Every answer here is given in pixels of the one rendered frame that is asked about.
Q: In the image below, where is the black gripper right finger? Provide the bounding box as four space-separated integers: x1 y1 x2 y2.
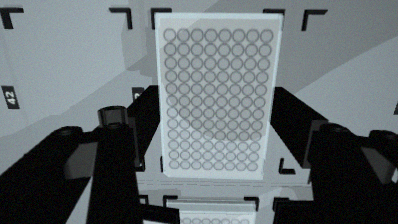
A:
270 87 398 224

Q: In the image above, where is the grey deck plate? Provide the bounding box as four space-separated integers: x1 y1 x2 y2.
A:
0 0 311 224

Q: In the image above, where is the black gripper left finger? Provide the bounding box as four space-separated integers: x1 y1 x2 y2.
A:
0 85 160 224

